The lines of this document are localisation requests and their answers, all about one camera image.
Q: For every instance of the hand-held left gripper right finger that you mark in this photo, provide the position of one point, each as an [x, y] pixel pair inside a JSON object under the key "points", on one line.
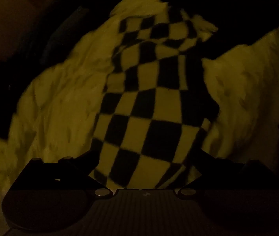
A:
{"points": [[202, 160]]}

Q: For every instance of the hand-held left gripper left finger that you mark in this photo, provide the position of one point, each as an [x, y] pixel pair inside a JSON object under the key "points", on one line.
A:
{"points": [[92, 159]]}

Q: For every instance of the black and white checkered garment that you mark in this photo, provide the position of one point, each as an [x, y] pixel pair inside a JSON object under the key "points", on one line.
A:
{"points": [[151, 127]]}

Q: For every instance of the light crumpled blanket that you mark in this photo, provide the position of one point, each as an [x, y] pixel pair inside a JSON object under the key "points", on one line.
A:
{"points": [[55, 103]]}

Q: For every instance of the dark cloth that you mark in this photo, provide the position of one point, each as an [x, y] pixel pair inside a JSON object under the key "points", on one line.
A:
{"points": [[43, 41], [240, 17]]}

